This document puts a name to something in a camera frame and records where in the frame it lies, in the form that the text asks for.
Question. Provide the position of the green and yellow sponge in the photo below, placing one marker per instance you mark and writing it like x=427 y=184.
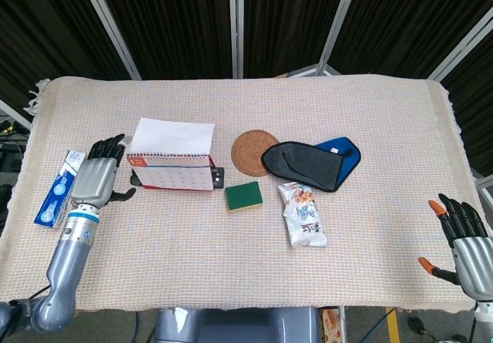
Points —
x=242 y=196

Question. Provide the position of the grey and blue cloth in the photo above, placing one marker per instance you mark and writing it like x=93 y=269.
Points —
x=304 y=163

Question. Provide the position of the orange printed carton box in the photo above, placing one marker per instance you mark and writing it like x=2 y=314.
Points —
x=332 y=325

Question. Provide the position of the black plastic clamp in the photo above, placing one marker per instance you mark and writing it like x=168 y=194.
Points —
x=218 y=177
x=135 y=179

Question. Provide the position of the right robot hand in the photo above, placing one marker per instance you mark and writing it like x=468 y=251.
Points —
x=471 y=254

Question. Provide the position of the red 2026 desk calendar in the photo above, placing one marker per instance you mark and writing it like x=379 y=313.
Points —
x=173 y=173

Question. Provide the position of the silver snack bag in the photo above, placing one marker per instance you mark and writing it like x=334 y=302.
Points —
x=304 y=219

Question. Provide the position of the black folding screen white frame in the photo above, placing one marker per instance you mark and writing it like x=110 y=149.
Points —
x=173 y=19

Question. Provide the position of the beige woven tablecloth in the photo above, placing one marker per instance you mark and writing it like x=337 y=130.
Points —
x=192 y=262

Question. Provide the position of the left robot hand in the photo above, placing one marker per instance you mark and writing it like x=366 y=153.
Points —
x=94 y=181

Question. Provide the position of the round woven rattan coaster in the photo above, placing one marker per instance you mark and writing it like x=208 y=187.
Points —
x=248 y=152

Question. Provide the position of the grey robot torso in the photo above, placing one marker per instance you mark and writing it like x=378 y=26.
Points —
x=239 y=325

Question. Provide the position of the blue white toothpaste box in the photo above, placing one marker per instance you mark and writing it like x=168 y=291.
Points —
x=58 y=192

